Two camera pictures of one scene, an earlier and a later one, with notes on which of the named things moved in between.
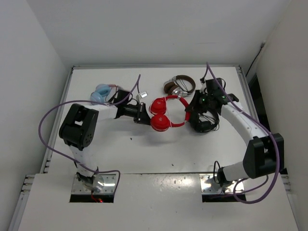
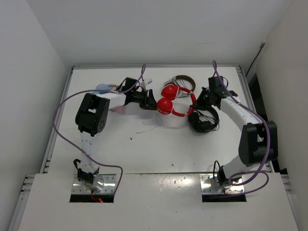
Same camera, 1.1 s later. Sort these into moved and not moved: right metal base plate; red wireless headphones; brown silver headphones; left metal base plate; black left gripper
Moved: black left gripper; red wireless headphones
Not moved: brown silver headphones; left metal base plate; right metal base plate
